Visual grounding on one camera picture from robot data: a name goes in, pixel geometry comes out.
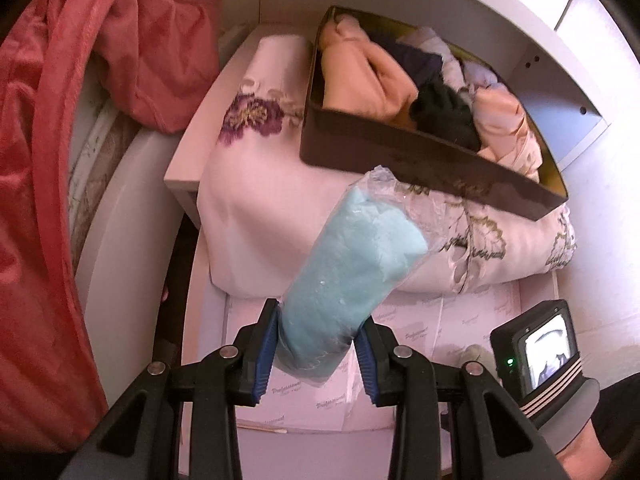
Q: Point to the folded floral white cloth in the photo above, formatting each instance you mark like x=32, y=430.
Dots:
x=260, y=210

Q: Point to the red blanket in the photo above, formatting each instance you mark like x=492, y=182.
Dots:
x=40, y=160

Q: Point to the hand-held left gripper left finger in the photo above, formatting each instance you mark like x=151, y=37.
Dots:
x=264, y=355

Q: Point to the olive brown storage tray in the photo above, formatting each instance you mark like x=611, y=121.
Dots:
x=400, y=155

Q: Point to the patterned mattress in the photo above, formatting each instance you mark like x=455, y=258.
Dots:
x=100, y=160

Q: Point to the pink satin cloth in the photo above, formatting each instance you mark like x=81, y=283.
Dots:
x=505, y=130

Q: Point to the large peach cloth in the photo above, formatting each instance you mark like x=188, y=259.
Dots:
x=355, y=80

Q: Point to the grey nightstand drawer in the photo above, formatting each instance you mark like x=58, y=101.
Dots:
x=182, y=190

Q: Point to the person's black trouser leg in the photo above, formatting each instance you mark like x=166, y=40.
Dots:
x=620, y=410

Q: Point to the black sock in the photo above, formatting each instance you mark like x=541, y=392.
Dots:
x=445, y=110

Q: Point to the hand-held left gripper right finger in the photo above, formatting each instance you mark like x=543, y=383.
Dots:
x=367, y=365

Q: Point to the light blue packaged cloth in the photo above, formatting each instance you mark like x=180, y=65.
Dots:
x=345, y=270

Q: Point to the white bed frame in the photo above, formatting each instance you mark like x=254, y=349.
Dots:
x=135, y=210

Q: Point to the person's right hand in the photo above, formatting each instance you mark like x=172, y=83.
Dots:
x=585, y=455

